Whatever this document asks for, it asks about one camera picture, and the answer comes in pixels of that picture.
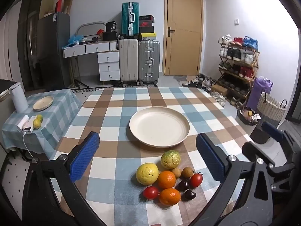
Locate grey arched mirror frame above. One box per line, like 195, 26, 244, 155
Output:
76, 22, 106, 38

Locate purple bag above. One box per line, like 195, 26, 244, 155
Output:
247, 76, 274, 111

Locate dark grey fridge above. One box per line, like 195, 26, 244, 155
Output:
36, 12, 71, 90

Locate blue plastic bag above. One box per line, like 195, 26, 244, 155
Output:
68, 35, 85, 46

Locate grey door mat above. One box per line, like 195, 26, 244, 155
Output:
173, 75, 198, 86

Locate teal suitcase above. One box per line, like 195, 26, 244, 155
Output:
122, 2, 140, 37

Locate cardboard boxes stack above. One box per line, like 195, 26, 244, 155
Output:
39, 0, 73, 19

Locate white cable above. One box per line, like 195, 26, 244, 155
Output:
23, 132, 36, 159

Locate yellow citrus fruit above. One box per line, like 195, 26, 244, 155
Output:
136, 163, 159, 185

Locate silver suitcase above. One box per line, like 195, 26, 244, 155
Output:
138, 40, 161, 85

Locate large cream plate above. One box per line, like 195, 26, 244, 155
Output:
129, 107, 190, 149

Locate pale blue checked tablecloth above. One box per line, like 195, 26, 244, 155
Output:
2, 89, 82, 159

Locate green bumpy citrus fruit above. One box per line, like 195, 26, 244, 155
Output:
160, 150, 181, 170

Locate wooden door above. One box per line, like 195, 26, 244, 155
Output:
164, 0, 204, 76

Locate black storage box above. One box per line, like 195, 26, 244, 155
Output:
102, 31, 118, 41

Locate pile of loose shoes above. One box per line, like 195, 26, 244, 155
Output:
181, 74, 226, 106

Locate orange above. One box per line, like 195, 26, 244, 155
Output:
157, 171, 176, 190
159, 188, 181, 206

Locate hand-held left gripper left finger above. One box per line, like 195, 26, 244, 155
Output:
22, 131, 106, 226

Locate beige suitcase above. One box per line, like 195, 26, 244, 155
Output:
118, 38, 139, 85

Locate small cream plate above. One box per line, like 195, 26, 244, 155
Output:
33, 96, 54, 111

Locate white desk with drawers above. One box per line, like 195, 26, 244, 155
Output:
62, 40, 120, 86

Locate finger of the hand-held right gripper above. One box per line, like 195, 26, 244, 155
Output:
242, 141, 276, 168
261, 122, 286, 144

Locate black basket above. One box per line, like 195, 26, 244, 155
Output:
236, 108, 262, 126

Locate wooden shoe rack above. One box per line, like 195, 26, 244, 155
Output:
217, 43, 260, 104

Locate black printed bag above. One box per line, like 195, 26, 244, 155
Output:
105, 21, 118, 32

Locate brown cardboard box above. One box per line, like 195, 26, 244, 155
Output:
211, 84, 228, 97

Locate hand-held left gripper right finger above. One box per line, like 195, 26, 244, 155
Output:
188, 133, 274, 226

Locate black sliding door frame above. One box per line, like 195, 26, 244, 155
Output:
284, 26, 301, 123

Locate yellow shoe box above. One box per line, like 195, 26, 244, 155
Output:
138, 32, 157, 41

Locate dark purple plum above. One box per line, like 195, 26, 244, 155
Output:
176, 180, 191, 192
182, 189, 196, 202

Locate white power bank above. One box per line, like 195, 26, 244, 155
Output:
17, 115, 30, 131

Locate white kettle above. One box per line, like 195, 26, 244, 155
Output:
9, 82, 29, 113

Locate black glass wardrobe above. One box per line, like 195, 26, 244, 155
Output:
17, 0, 47, 92

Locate rows of assorted shoes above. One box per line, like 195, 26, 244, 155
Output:
218, 35, 257, 102

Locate woven basket with handles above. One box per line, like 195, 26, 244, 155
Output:
257, 91, 288, 123

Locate red tomato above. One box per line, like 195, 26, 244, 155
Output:
189, 173, 204, 188
143, 186, 159, 200

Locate white charger with display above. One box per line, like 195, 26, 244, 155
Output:
23, 120, 38, 134

